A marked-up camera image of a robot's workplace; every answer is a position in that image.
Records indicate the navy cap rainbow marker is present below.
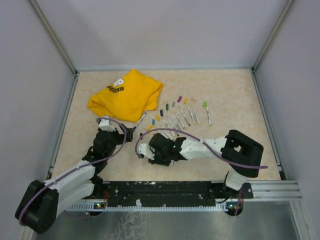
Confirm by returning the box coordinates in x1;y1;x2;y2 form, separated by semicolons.
167;116;180;136

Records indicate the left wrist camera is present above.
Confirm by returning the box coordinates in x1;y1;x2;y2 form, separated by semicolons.
96;116;116;132

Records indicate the yellow cap rainbow marker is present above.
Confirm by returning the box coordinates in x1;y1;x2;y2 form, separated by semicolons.
187;106;197;125

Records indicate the grey cap marker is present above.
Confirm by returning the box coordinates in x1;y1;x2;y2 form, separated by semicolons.
175;112;186;129

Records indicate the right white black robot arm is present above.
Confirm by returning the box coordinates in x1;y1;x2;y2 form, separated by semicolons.
138;129;268;198

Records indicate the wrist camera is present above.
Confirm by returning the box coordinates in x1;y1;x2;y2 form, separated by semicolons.
137;143;155;160
96;116;116;132

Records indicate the purple cable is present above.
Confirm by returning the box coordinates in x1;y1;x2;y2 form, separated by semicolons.
18;116;128;227
134;127;269;217

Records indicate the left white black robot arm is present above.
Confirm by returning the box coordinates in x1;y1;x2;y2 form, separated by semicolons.
15;124;135;234

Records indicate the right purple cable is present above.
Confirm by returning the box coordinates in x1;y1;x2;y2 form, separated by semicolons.
134;127;269;217

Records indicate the navy cap white marker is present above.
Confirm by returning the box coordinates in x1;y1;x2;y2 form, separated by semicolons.
133;112;147;130

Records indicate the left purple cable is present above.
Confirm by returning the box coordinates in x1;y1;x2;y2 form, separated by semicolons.
18;116;128;227

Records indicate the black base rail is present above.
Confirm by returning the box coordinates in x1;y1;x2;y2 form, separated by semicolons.
74;179;253;217

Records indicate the cyan cap marker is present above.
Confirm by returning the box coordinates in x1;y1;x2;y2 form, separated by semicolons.
160;125;175;141

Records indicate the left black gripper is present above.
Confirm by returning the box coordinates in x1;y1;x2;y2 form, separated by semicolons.
104;123;133;159

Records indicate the lime green cap marker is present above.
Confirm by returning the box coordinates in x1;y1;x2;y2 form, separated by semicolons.
205;105;212;127

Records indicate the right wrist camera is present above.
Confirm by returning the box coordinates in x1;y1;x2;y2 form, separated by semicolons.
137;143;155;160

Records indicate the yellow printed t-shirt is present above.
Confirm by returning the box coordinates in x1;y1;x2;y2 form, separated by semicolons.
87;68;164;123

